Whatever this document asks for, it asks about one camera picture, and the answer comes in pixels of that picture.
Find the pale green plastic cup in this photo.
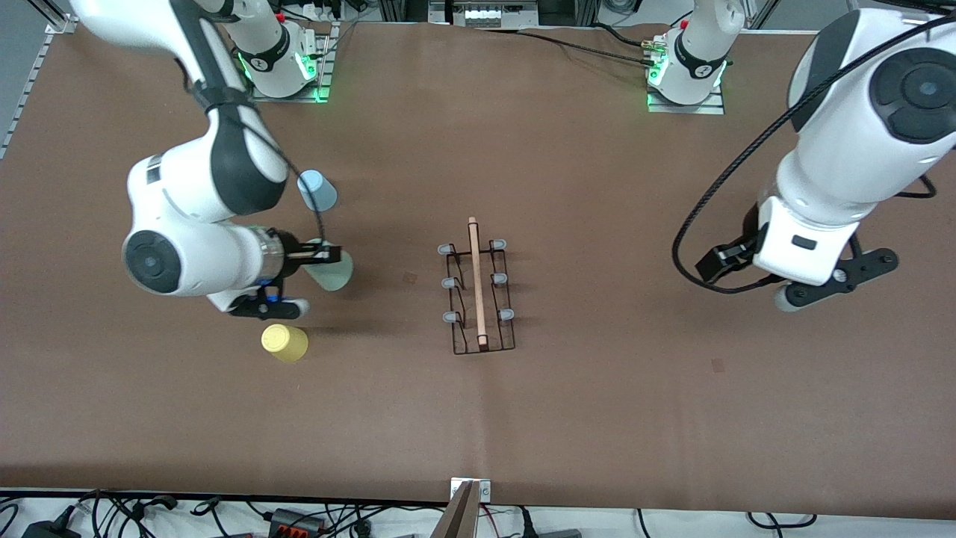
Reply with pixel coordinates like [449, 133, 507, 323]
[302, 239, 354, 292]

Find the yellow plastic cup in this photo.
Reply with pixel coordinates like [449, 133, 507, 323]
[261, 324, 309, 364]

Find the black wire cup holder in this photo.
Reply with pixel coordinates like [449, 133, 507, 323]
[438, 217, 518, 355]

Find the light blue plastic cup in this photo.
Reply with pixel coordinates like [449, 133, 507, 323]
[297, 170, 338, 213]

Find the brown table cover sheet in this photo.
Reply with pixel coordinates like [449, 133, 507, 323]
[0, 16, 956, 520]

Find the black orange connector box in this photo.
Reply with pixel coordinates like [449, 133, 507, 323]
[269, 508, 326, 536]

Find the white power strip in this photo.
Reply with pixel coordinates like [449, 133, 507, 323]
[428, 0, 540, 29]

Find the grey slanted beam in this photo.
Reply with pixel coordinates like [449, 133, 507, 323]
[432, 480, 481, 538]

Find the black power adapter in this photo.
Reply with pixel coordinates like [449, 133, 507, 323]
[22, 519, 81, 538]

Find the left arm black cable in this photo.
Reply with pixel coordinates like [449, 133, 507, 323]
[671, 13, 956, 294]

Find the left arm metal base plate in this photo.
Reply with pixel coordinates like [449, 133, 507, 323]
[647, 43, 727, 115]

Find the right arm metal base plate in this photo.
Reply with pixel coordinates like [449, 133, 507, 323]
[250, 21, 335, 103]

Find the short black table cable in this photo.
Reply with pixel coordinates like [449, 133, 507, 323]
[590, 22, 662, 50]

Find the long black table cable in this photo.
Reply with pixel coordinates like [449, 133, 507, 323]
[515, 27, 652, 68]

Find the perforated aluminium side rail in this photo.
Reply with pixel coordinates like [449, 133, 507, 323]
[0, 13, 79, 159]

